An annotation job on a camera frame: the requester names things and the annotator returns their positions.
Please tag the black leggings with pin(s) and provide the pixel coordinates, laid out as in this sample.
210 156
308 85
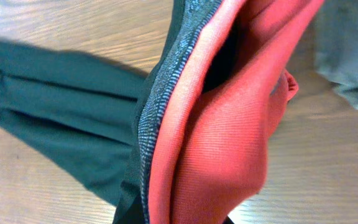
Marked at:
186 144

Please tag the grey folded trousers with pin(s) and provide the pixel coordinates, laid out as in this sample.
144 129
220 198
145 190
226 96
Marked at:
336 47

